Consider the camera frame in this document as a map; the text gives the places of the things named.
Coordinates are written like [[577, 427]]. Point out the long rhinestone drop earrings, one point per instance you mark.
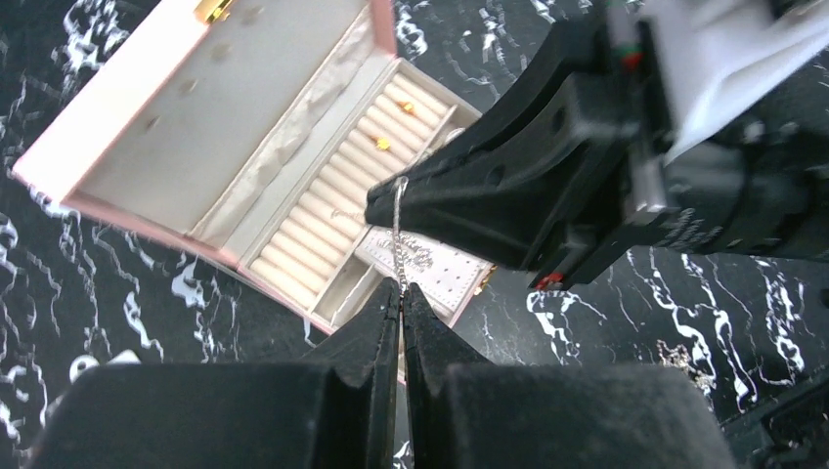
[[406, 248]]

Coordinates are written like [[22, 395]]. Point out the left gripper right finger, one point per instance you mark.
[[468, 412]]

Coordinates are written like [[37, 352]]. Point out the gold pendant jewelry cluster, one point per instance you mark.
[[680, 358]]

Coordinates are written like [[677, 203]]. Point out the pink jewelry box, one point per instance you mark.
[[249, 133]]

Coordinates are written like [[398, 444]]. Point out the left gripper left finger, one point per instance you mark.
[[332, 408]]

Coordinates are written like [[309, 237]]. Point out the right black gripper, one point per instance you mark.
[[759, 186]]

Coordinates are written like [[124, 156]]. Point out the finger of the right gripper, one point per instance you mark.
[[546, 156]]

